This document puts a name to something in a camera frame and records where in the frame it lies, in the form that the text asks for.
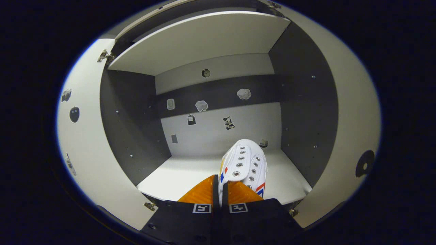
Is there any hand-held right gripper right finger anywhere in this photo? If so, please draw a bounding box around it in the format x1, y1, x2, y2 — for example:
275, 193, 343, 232
221, 180, 303, 245

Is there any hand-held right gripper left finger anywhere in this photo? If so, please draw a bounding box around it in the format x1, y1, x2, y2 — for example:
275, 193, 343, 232
141, 175, 220, 245

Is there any white shoe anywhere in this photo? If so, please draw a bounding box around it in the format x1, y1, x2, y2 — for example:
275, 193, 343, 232
218, 139, 268, 206

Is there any white shoe cabinet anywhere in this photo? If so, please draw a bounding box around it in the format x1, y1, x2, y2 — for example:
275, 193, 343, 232
99, 0, 339, 218

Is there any white shoe cabinet door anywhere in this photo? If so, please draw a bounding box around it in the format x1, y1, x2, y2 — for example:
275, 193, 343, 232
269, 0, 381, 229
56, 38, 157, 230

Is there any white cabinet shelf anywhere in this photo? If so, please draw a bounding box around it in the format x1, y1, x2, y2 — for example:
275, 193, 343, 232
107, 11, 291, 76
136, 148, 312, 205

